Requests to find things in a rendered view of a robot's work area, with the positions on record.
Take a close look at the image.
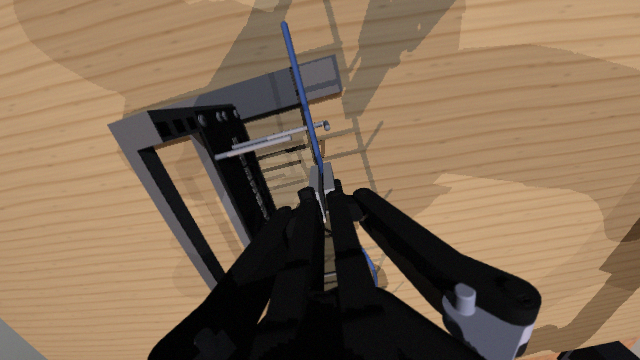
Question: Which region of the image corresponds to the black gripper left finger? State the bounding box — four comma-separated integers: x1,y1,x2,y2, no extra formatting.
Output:
147,165,326,360

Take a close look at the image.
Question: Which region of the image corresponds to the black patch panel rack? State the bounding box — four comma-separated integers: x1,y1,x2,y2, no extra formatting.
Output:
107,54,343,291

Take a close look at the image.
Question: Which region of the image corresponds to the blue cable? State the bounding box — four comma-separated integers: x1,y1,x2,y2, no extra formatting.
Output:
281,21,378,287

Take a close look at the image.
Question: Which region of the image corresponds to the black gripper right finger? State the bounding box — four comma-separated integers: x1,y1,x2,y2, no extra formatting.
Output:
323,162,542,360

